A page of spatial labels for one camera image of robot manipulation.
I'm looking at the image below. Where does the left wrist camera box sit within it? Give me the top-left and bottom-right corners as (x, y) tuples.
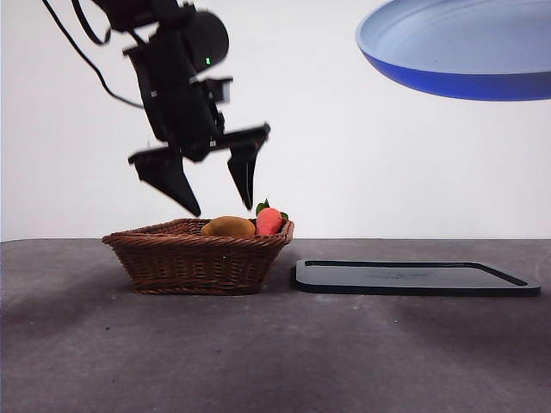
(191, 76), (234, 105)

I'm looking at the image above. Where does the brown wicker basket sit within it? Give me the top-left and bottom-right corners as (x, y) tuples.
(102, 218), (296, 296)

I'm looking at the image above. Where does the blue round plate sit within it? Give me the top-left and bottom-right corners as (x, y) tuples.
(355, 0), (551, 102)

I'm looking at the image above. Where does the thick black cable loop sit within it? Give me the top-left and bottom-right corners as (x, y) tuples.
(71, 0), (113, 46)

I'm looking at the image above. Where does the thin black cable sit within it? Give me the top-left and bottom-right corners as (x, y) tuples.
(41, 0), (145, 108)

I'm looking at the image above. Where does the orange carrot with green leaves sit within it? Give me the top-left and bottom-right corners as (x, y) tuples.
(255, 198), (290, 237)

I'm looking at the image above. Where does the black flat tray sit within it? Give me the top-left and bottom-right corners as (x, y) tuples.
(294, 259), (542, 298)

